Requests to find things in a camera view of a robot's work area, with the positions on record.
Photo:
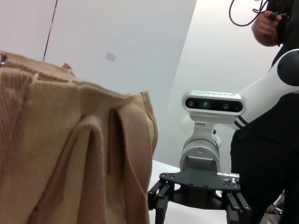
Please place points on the black handheld controller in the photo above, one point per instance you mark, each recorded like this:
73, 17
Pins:
280, 17

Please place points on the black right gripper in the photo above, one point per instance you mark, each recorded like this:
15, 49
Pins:
198, 182

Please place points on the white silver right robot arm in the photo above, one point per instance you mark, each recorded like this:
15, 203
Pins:
257, 98

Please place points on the bystander bare hand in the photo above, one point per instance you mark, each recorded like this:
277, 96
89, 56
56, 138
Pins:
265, 30

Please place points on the khaki canvas food bag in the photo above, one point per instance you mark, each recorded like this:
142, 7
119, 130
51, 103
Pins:
58, 140

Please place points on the right wrist camera mount bracket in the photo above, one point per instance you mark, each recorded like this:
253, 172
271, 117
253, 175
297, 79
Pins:
202, 130

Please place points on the small grey wall sticker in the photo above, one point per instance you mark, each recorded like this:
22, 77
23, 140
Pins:
110, 56

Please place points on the person in black clothes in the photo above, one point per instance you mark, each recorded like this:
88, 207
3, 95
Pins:
268, 151

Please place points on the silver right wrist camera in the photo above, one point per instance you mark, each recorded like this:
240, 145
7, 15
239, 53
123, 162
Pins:
212, 105

